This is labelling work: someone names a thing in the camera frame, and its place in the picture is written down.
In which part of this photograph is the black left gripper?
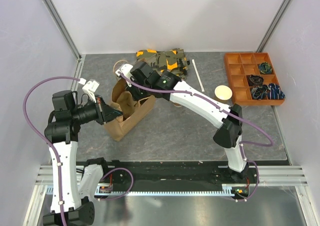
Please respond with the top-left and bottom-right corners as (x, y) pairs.
(71, 94), (123, 124)

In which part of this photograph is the brown paper bag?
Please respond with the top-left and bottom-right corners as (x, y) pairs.
(104, 78), (156, 141)

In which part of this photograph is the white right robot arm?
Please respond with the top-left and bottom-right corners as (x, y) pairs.
(116, 61), (249, 183)

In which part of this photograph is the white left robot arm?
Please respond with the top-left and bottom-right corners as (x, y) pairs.
(42, 90), (123, 225)

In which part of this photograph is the camouflage folded cloth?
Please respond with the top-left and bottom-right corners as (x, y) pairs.
(135, 48), (190, 80)

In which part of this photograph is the white wrapped paper straw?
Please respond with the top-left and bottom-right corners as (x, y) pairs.
(191, 59), (205, 92)

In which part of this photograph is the orange compartment tray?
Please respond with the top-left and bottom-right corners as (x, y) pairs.
(224, 52), (285, 106)

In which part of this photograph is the dark brown rolled sock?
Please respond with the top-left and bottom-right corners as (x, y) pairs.
(246, 75), (264, 87)

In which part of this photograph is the grey patterned rolled sock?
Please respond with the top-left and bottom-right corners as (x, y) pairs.
(250, 84), (269, 100)

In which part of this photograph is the green blue rolled sock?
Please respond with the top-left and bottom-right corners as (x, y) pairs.
(258, 62), (273, 75)

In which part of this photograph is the blue striped rolled sock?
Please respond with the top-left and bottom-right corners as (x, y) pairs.
(267, 83), (286, 100)

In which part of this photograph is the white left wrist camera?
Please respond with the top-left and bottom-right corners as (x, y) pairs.
(79, 78), (100, 103)

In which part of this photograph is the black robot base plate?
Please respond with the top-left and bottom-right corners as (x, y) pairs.
(102, 160), (258, 186)

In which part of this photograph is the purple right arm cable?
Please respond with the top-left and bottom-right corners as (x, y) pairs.
(117, 70), (275, 202)

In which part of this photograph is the white slotted cable duct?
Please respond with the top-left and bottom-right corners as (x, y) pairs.
(46, 182), (238, 196)

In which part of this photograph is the aluminium frame rail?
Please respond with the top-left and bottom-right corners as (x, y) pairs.
(258, 165), (308, 187)

